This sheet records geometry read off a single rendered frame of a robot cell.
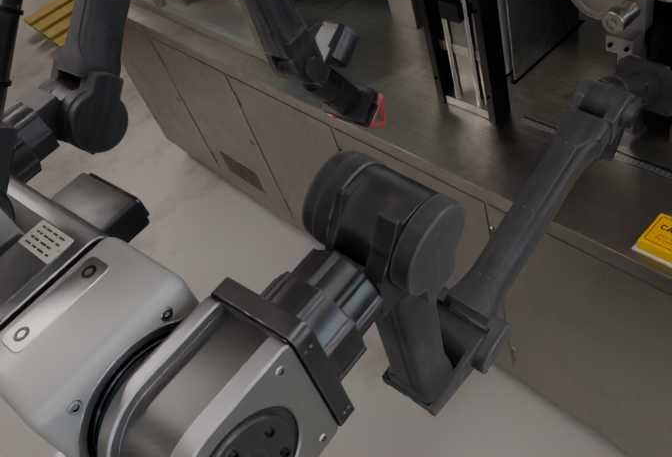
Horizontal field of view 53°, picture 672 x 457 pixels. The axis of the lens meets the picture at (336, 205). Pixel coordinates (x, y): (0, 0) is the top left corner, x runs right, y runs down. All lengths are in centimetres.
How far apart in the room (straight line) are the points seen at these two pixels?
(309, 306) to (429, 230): 10
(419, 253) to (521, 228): 43
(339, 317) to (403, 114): 111
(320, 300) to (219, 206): 247
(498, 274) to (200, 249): 204
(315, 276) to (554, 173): 51
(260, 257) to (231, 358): 219
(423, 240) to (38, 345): 27
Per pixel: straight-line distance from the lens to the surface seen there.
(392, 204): 48
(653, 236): 121
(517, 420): 206
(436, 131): 148
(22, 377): 49
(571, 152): 94
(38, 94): 90
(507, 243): 89
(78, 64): 88
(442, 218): 48
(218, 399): 43
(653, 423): 168
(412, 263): 47
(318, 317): 47
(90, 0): 88
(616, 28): 121
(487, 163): 138
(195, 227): 290
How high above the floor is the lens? 185
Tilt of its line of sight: 43 degrees down
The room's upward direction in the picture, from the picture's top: 22 degrees counter-clockwise
